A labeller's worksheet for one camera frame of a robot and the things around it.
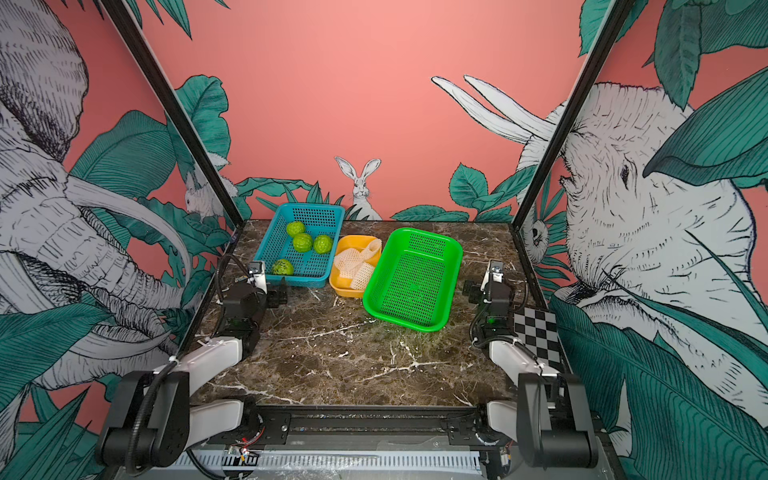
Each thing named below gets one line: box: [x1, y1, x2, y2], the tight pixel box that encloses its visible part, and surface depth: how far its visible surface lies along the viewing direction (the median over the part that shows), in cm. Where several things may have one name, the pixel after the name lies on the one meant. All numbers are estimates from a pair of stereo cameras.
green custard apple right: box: [313, 234, 333, 254], surface depth 109 cm
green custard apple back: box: [286, 221, 305, 238], surface depth 113 cm
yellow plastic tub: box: [329, 234, 377, 298], surface depth 103 cm
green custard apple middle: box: [292, 232, 313, 253], surface depth 109 cm
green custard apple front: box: [272, 259, 295, 276], surface depth 100 cm
